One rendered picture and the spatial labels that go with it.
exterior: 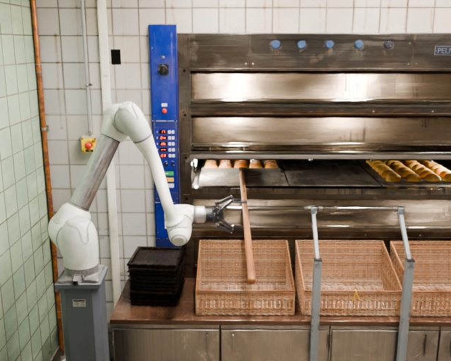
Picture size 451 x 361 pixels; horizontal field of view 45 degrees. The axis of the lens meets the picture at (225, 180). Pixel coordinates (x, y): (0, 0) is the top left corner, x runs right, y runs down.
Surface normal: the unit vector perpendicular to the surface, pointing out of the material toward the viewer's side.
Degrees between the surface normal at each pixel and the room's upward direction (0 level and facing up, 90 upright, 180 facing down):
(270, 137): 70
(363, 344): 92
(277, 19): 90
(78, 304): 90
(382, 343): 91
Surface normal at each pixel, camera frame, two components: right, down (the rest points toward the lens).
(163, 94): -0.01, 0.25
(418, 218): -0.01, -0.10
